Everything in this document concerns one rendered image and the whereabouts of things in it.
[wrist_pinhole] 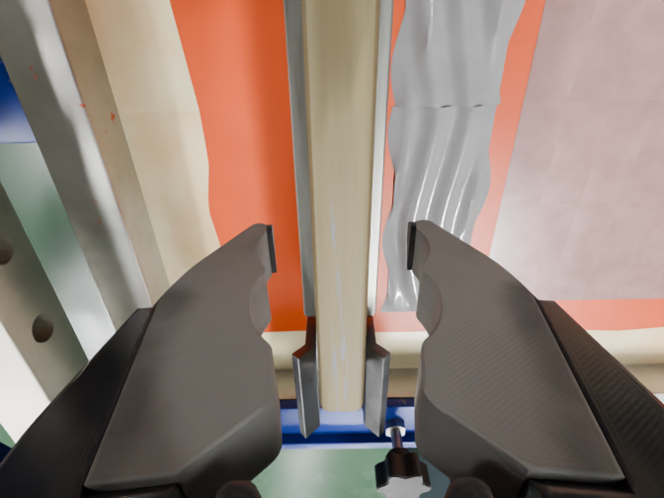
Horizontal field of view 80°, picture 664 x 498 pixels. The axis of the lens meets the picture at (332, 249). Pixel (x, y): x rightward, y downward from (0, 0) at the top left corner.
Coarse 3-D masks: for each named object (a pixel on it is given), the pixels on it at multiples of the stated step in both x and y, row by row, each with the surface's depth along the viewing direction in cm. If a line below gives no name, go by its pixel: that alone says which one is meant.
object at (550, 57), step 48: (192, 0) 24; (240, 0) 24; (528, 0) 24; (576, 0) 24; (624, 0) 24; (192, 48) 25; (240, 48) 25; (528, 48) 25; (576, 48) 25; (624, 48) 25; (240, 96) 26; (288, 96) 26; (528, 96) 26; (576, 96) 26; (624, 96) 26
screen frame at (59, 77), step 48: (0, 0) 21; (48, 0) 21; (0, 48) 22; (48, 48) 22; (96, 48) 25; (48, 96) 23; (96, 96) 24; (48, 144) 25; (96, 144) 25; (96, 192) 26; (96, 240) 28; (144, 240) 30; (144, 288) 30; (288, 384) 39
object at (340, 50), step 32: (320, 0) 15; (352, 0) 15; (320, 32) 15; (352, 32) 15; (320, 64) 16; (352, 64) 16; (320, 96) 16; (352, 96) 16; (320, 128) 17; (352, 128) 17; (320, 160) 18; (352, 160) 18; (320, 192) 19; (352, 192) 19; (320, 224) 20; (352, 224) 20; (320, 256) 21; (352, 256) 20; (320, 288) 22; (352, 288) 22; (320, 320) 23; (352, 320) 23; (320, 352) 24; (352, 352) 24; (320, 384) 26; (352, 384) 26
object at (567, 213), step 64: (256, 128) 27; (512, 128) 28; (576, 128) 27; (640, 128) 27; (256, 192) 30; (384, 192) 30; (512, 192) 30; (576, 192) 30; (640, 192) 30; (512, 256) 33; (576, 256) 33; (640, 256) 33; (384, 320) 37; (576, 320) 37; (640, 320) 37
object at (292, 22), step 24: (288, 0) 20; (384, 0) 20; (288, 24) 21; (384, 24) 21; (288, 48) 21; (384, 48) 21; (288, 72) 22; (384, 72) 22; (384, 96) 23; (384, 120) 23; (384, 144) 24; (312, 264) 29; (312, 288) 30; (312, 312) 31
